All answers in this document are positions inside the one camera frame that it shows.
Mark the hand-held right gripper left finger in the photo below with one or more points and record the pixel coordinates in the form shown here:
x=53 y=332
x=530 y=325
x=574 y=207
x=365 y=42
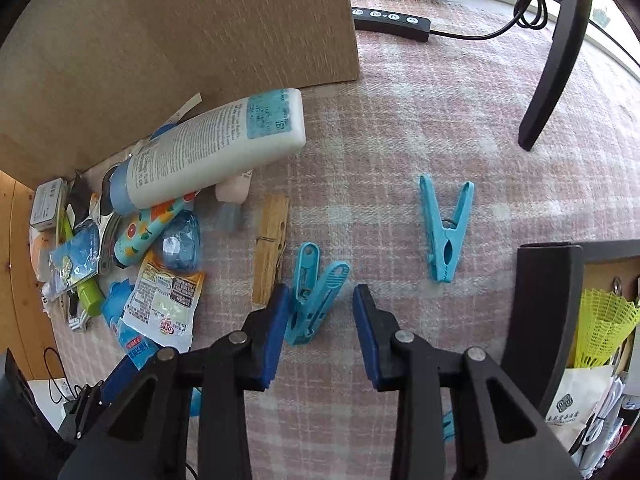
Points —
x=272 y=335

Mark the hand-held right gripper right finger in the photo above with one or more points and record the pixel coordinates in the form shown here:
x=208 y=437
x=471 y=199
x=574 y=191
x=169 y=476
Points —
x=367 y=335

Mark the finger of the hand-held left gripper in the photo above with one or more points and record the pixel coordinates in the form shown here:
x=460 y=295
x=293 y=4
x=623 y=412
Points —
x=122 y=372

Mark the blue clothespin with hook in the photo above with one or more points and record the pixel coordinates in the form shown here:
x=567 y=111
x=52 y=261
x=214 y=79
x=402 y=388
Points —
x=312 y=295

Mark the black storage container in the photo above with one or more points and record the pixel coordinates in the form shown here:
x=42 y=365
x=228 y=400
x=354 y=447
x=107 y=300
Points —
x=542 y=310

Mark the white paper sachet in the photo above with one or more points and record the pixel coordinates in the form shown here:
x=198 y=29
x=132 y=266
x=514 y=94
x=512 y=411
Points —
x=575 y=405

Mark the yellow shuttlecock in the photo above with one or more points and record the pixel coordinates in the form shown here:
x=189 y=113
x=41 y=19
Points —
x=602 y=325

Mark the white orange snack sachet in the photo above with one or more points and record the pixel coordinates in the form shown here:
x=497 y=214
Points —
x=162 y=300

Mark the wooden clothespin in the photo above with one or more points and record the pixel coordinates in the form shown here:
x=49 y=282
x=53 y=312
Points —
x=271 y=245

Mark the blue badge packet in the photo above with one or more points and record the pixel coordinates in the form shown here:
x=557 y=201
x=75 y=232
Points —
x=75 y=257

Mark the clear blue plastic piece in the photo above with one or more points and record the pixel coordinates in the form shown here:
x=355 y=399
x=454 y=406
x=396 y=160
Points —
x=181 y=242

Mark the small pale bottle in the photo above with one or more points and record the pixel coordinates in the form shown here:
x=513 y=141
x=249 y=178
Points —
x=232 y=200

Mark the fruit print teal tube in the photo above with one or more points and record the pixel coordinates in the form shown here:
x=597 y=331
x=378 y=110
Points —
x=147 y=230

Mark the pine plank panel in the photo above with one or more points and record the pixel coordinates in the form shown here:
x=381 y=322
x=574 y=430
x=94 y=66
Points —
x=20 y=270

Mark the metal bottle opener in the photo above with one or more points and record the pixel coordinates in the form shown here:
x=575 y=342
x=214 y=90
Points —
x=107 y=225

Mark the small metal tin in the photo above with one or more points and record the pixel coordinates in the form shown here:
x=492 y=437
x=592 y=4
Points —
x=47 y=202

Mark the white lotion tube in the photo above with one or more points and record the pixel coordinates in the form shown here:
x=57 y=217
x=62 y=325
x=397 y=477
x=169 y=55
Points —
x=210 y=150

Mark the upright wooden board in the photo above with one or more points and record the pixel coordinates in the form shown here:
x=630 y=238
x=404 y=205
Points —
x=190 y=35

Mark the black inline remote control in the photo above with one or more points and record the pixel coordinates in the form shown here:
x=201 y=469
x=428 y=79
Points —
x=390 y=22

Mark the black tripod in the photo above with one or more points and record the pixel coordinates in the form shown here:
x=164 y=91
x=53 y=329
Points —
x=560 y=60

